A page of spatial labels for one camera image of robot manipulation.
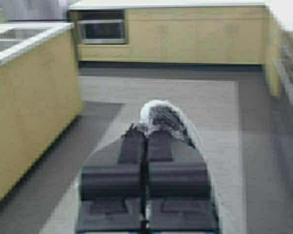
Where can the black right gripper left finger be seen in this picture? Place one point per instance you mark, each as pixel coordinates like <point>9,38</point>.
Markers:
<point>110,186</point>

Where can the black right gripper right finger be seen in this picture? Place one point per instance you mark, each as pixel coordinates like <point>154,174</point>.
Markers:
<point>179,186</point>

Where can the black white patterned cloth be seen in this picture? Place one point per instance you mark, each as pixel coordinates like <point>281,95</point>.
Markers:
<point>163,115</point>

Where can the wooden kitchen island cabinet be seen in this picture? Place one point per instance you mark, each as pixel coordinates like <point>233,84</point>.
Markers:
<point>39,97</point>

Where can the back wooden counter cabinet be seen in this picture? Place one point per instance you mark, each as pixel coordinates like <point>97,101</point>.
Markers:
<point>212,33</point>

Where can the built-in steel microwave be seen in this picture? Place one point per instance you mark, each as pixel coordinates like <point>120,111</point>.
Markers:
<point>102,27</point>

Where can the stainless steel double sink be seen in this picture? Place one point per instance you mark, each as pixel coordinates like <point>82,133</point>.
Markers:
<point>12,37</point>

